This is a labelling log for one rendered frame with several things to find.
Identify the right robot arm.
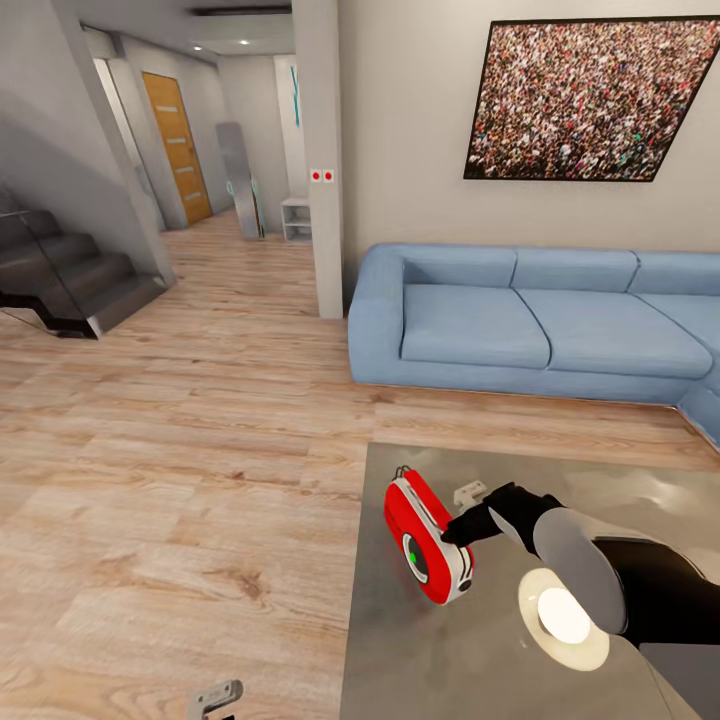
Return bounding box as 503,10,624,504
440,481,720,720

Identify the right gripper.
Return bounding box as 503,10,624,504
440,504,493,548

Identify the radio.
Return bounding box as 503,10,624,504
385,466,475,606

